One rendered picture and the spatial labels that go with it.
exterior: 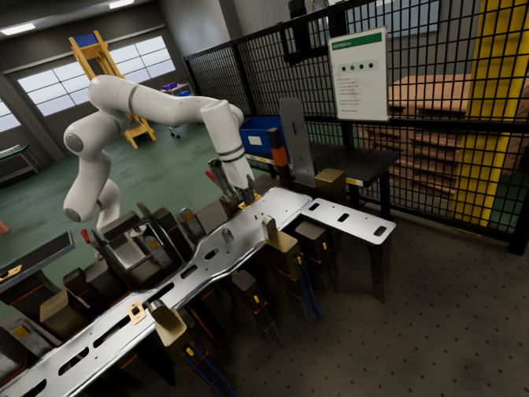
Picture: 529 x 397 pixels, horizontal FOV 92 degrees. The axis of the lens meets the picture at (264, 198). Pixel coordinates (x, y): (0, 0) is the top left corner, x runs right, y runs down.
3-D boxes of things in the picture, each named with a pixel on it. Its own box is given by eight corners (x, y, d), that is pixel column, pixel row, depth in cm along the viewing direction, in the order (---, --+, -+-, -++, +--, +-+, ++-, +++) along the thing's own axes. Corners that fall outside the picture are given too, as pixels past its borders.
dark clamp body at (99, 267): (150, 346, 97) (86, 283, 77) (142, 328, 106) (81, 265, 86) (168, 332, 101) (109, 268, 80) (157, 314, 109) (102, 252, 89)
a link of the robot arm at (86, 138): (111, 208, 120) (84, 231, 107) (86, 194, 118) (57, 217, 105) (127, 122, 88) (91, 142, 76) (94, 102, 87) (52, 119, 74)
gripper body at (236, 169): (213, 156, 81) (226, 185, 87) (231, 161, 74) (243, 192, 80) (231, 146, 85) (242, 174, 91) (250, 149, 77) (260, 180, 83)
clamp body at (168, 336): (227, 417, 72) (168, 359, 54) (207, 384, 81) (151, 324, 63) (245, 397, 75) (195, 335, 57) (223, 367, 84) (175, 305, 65)
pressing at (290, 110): (316, 186, 100) (298, 98, 82) (295, 179, 108) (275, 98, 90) (317, 185, 100) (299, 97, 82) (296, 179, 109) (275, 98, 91)
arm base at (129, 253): (113, 259, 134) (92, 233, 124) (148, 238, 142) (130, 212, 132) (121, 278, 120) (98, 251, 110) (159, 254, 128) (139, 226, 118)
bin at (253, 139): (280, 155, 126) (273, 130, 119) (239, 150, 146) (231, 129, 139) (299, 140, 134) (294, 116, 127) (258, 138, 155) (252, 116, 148)
